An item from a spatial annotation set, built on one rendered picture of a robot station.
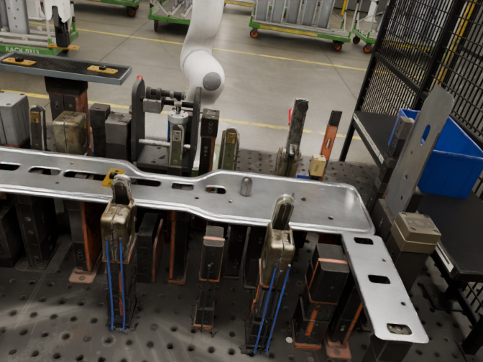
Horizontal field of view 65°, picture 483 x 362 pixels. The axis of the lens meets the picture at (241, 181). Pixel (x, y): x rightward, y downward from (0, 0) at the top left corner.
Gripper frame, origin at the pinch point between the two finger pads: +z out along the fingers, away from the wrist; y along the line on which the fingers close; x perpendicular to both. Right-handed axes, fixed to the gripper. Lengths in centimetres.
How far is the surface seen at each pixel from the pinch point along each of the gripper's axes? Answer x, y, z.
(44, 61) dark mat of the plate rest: -6.6, -2.3, 7.9
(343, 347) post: 75, 72, 54
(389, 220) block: 86, 56, 24
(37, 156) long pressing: -3.4, 28.6, 23.8
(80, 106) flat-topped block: 3.9, 5.4, 18.9
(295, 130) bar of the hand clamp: 65, 32, 11
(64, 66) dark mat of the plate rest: -0.3, 1.1, 7.9
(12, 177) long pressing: -6.5, 38.9, 23.7
